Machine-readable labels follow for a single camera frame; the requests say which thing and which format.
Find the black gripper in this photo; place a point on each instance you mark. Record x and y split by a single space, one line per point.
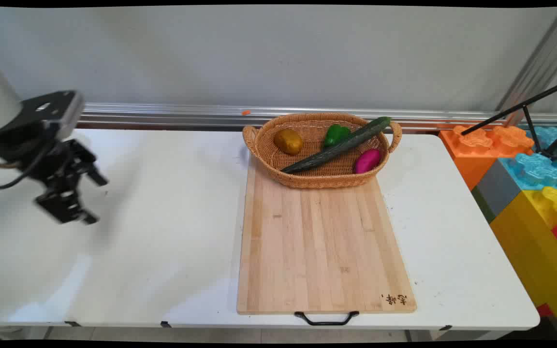
41 157

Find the long dark green cucumber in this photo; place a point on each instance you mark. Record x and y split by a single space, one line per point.
336 147

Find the brown potato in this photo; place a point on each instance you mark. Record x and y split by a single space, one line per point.
288 141

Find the woven wicker basket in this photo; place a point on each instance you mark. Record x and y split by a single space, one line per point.
317 179

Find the wooden cutting board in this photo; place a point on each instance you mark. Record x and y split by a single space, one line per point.
322 241

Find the green bell pepper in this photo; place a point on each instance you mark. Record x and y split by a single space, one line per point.
334 134

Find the purple sweet potato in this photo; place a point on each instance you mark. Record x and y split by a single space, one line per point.
367 161

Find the orange giant building block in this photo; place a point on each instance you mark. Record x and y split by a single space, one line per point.
467 159

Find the grey giant building block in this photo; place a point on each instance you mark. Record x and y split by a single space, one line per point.
496 191

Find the black tripod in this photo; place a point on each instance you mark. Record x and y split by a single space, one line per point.
501 114

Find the yellow giant building block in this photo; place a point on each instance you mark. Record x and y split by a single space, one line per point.
525 241

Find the blue giant building block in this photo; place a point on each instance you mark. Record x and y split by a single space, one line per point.
535 169

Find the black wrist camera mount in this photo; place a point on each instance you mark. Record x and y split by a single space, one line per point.
51 108

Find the aluminium rail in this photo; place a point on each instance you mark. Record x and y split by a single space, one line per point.
162 115

